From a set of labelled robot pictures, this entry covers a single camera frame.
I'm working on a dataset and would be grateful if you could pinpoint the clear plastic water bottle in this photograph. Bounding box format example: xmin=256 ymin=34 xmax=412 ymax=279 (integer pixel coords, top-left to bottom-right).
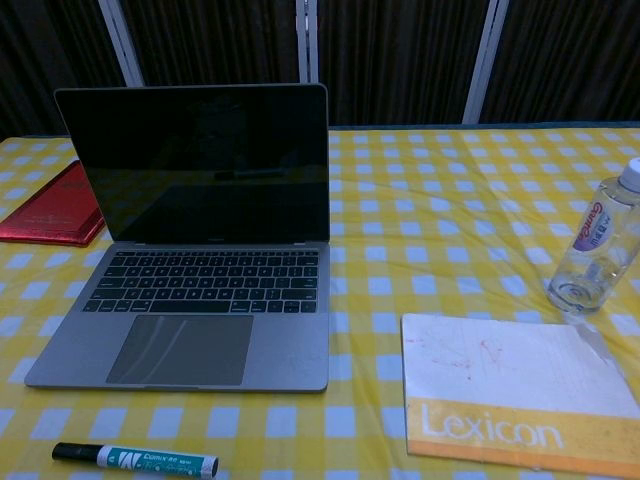
xmin=546 ymin=155 xmax=640 ymax=315

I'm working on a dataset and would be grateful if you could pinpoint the red book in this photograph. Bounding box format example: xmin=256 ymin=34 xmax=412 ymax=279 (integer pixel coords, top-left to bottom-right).
xmin=0 ymin=159 xmax=107 ymax=248

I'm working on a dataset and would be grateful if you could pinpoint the white yellow Lexicon notebook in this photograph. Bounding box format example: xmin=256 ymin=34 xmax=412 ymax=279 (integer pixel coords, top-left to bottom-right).
xmin=400 ymin=312 xmax=640 ymax=479

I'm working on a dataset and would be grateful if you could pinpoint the black teal marker pen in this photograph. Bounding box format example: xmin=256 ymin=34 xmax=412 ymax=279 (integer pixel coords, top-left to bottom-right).
xmin=51 ymin=441 xmax=220 ymax=477

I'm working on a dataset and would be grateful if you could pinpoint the grey laptop computer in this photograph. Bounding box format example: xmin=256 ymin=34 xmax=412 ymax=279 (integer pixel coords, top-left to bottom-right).
xmin=23 ymin=83 xmax=331 ymax=394

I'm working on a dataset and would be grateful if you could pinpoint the white frame post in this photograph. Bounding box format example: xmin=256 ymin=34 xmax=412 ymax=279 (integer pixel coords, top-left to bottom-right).
xmin=461 ymin=0 xmax=510 ymax=125
xmin=97 ymin=0 xmax=147 ymax=89
xmin=295 ymin=0 xmax=321 ymax=86

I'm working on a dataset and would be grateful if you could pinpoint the yellow white checkered tablecloth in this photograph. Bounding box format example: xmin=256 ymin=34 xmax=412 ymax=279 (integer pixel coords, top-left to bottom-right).
xmin=0 ymin=126 xmax=640 ymax=480

